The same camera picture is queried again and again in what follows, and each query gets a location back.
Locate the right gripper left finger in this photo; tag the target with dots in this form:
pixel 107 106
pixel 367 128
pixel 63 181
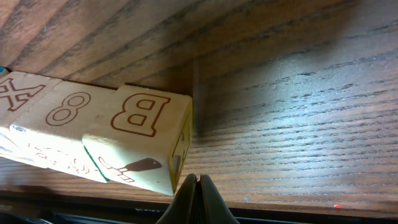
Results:
pixel 179 211

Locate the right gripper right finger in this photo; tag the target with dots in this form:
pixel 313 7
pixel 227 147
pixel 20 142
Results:
pixel 213 209

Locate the white block red mark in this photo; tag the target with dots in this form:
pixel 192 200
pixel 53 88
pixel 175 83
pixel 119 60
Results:
pixel 142 138

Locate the white block green edge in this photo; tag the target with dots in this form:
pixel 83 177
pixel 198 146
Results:
pixel 52 129

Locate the yellow block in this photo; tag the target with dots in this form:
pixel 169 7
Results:
pixel 19 92

